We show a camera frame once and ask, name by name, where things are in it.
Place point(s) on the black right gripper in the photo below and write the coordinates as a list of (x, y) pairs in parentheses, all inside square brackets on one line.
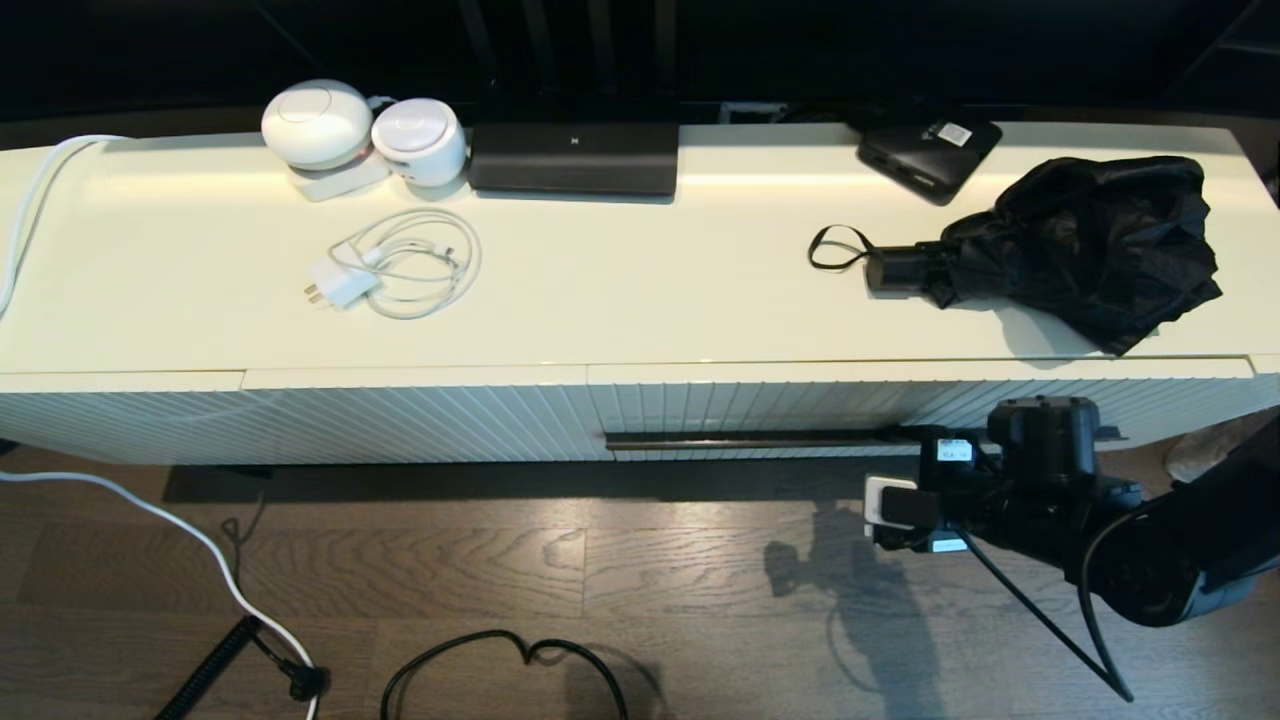
[(975, 500)]

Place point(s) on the white fluted front drawer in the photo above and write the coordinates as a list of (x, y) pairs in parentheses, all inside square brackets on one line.
[(800, 405)]

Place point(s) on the black umbrella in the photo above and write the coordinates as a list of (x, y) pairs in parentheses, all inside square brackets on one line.
[(1090, 240)]

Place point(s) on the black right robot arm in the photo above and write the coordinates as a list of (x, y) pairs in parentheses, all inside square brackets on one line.
[(1180, 560)]

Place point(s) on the white long cabinet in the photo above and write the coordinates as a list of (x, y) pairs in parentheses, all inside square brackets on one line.
[(700, 300)]

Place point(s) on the grey slipper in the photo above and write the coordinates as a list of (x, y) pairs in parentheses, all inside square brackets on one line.
[(1195, 460)]

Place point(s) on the black set-top box with sticker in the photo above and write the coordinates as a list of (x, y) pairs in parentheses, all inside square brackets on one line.
[(920, 160)]

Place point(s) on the black router box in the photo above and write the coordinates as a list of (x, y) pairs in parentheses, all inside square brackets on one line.
[(574, 160)]

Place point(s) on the black router antenna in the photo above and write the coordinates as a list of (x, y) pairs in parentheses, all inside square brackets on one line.
[(601, 45), (537, 45), (666, 45), (482, 45)]

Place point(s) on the white fluted cabinet front panel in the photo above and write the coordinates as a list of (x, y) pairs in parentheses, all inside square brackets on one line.
[(120, 415), (420, 415)]

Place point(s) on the small white round device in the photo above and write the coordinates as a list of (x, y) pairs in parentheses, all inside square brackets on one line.
[(419, 140)]

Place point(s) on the white charger plug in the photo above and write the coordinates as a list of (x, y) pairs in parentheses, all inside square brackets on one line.
[(345, 282)]

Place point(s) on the white flat device base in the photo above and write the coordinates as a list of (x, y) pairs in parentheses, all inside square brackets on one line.
[(335, 185)]

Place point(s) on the large white round device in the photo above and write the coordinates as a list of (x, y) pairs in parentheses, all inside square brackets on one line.
[(317, 125)]

